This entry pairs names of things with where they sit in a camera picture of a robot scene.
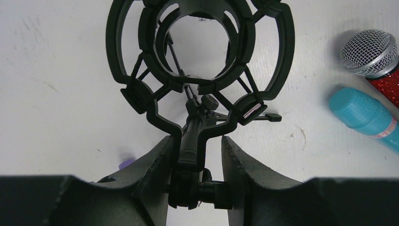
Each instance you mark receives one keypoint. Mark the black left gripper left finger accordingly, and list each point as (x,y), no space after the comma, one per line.
(132,196)

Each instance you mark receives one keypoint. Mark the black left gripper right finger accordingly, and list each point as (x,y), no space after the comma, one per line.
(263,197)

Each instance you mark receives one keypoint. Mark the purple toy microphone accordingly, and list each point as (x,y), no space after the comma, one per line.
(126,162)

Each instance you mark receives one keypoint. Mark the teal toy microphone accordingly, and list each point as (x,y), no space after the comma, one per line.
(366,115)

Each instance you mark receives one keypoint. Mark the black tripod shock-mount stand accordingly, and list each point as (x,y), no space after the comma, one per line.
(190,108)

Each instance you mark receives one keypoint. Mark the red glitter microphone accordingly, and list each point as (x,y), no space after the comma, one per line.
(374,55)

